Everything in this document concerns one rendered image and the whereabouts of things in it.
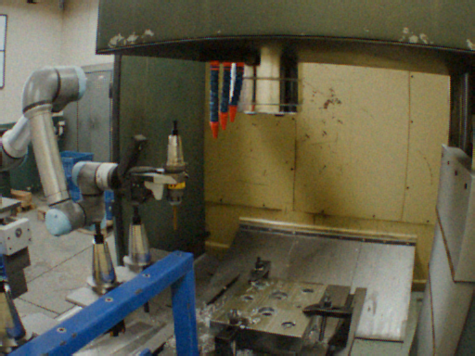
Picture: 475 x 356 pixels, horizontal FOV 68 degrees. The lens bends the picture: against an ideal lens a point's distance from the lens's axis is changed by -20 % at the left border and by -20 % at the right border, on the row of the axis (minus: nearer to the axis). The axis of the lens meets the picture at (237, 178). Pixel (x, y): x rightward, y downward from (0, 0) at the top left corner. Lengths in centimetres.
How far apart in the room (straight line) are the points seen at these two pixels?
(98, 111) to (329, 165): 444
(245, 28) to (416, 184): 144
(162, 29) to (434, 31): 40
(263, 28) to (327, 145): 138
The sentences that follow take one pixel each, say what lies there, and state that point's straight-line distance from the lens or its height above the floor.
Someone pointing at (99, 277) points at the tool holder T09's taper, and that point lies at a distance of 67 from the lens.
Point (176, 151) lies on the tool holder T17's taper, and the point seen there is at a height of 137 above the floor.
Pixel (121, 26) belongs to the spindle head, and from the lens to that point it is 70.
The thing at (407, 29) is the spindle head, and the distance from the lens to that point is 55.
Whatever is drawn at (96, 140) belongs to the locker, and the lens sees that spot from 599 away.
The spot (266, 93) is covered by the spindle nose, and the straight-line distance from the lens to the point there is 83.
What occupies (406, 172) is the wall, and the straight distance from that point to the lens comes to 190.
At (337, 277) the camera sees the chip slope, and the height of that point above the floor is 75.
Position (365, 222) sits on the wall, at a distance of 196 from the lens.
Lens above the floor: 152
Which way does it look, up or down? 12 degrees down
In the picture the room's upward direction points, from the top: 1 degrees clockwise
